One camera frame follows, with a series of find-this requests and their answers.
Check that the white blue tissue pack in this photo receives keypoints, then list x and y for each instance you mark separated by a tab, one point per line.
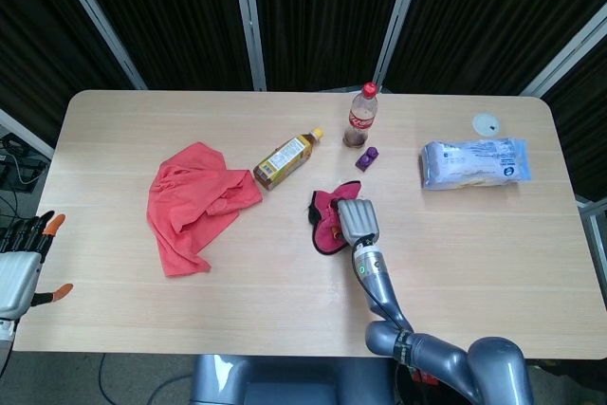
474	163

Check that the pink black eye mask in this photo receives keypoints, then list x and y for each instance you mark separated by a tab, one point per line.
325	229

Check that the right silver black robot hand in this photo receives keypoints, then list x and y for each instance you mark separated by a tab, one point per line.
358	220

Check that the grey partition frame post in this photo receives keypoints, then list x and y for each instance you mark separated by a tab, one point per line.
400	21
23	132
249	21
569	51
95	16
595	220

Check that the red cap cola bottle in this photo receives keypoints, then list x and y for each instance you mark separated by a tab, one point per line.
360	115

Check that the coral red cloth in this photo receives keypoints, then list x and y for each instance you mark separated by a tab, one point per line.
189	196

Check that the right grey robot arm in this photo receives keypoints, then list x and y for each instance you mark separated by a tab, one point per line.
379	281

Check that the purple toy brick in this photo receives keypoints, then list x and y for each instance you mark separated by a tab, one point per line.
366	159

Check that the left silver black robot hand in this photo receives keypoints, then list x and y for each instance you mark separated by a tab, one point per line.
14	277

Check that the yellow label tea bottle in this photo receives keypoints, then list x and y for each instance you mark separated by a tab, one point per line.
284	158

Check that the dark ribbed partition panel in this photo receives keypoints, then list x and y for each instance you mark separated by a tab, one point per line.
166	11
42	44
327	11
498	11
585	115

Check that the black waste bin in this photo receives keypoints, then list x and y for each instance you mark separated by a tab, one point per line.
403	388

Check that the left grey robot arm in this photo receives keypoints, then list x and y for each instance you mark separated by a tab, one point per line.
5	334

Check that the grey robot torso base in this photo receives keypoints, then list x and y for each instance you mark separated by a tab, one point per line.
284	381

